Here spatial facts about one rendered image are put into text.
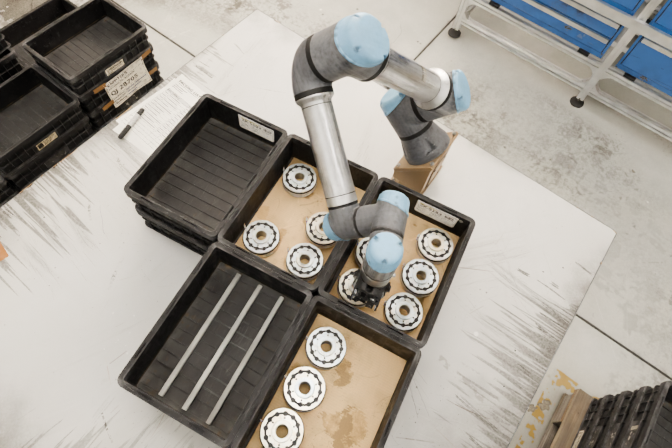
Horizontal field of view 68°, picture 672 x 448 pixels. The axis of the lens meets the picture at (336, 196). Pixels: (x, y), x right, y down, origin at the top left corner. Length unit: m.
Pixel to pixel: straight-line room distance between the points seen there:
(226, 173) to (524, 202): 1.00
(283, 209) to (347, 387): 0.53
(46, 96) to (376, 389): 1.86
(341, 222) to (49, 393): 0.90
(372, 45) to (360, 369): 0.79
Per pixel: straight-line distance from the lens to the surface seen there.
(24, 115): 2.49
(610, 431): 2.06
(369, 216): 1.12
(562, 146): 2.99
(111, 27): 2.54
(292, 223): 1.46
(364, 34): 1.10
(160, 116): 1.88
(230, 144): 1.61
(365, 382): 1.34
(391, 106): 1.48
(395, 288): 1.41
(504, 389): 1.57
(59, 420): 1.57
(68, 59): 2.46
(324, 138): 1.17
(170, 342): 1.38
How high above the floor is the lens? 2.15
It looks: 61 degrees down
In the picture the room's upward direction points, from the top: 9 degrees clockwise
